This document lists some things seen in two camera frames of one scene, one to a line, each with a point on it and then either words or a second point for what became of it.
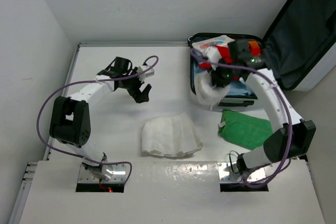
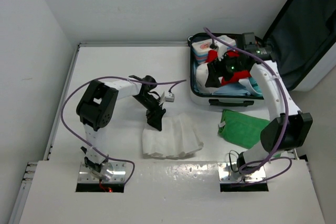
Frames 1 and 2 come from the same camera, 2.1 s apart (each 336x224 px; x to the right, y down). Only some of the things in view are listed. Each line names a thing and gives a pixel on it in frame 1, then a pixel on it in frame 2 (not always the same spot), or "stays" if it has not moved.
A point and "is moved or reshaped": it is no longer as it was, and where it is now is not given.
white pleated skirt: [172, 135] stays
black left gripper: [140, 96] -> [154, 116]
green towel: [249, 131] stays
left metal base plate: [118, 175] stays
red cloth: [224, 51] is moved or reshaped
